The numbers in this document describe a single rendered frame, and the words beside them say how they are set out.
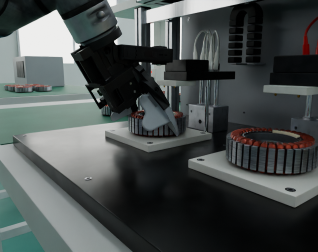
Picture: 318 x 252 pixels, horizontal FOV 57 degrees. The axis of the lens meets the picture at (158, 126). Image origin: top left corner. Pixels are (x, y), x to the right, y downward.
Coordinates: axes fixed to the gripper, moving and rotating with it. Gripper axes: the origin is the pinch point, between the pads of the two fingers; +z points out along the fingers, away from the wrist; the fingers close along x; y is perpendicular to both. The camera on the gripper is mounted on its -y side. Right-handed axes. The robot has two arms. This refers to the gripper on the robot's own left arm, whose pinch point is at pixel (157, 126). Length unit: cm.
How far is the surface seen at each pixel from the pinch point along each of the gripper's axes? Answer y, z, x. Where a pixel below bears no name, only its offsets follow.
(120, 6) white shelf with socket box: -55, -14, -81
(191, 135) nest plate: -2.1, 2.5, 6.4
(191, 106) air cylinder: -11.7, 3.6, -2.7
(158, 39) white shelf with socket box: -72, 11, -87
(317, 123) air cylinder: -11.7, 3.5, 24.6
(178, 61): -10.0, -8.5, 1.0
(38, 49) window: -114, 19, -447
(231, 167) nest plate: 5.3, -1.9, 22.4
